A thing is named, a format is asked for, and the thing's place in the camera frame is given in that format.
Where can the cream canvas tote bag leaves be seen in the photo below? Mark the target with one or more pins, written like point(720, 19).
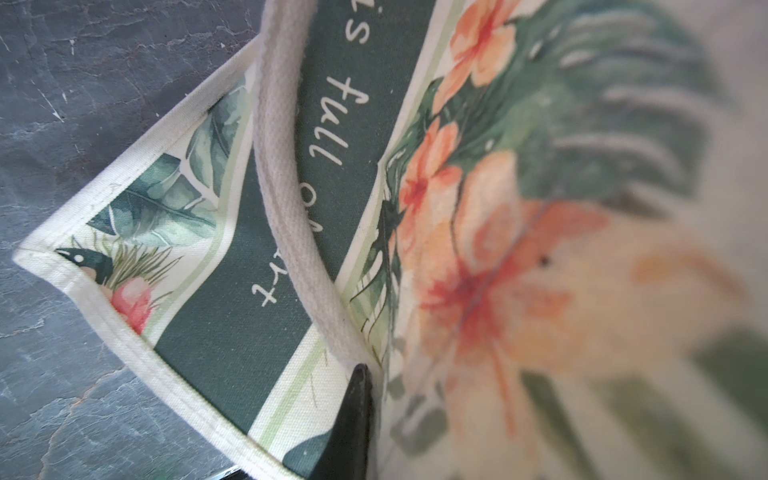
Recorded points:
point(531, 220)

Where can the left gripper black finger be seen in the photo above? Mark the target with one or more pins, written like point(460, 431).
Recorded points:
point(346, 453)

